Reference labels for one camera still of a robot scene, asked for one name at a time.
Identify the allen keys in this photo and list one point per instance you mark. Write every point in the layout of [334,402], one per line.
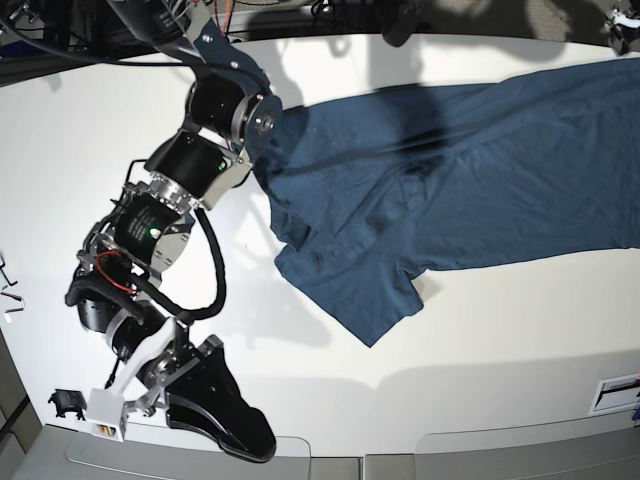
[16,303]

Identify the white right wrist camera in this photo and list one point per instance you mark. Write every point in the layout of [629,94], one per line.
[106,415]

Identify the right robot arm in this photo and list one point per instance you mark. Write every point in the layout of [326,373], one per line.
[230,116]

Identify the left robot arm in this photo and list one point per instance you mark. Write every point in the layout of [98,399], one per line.
[622,24]

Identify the white label plate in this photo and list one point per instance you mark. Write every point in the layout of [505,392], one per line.
[614,395]

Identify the black table clamp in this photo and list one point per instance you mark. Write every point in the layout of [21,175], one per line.
[68,401]

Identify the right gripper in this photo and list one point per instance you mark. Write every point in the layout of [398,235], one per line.
[201,396]

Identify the blue T-shirt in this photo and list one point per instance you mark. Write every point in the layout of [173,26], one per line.
[369,192]

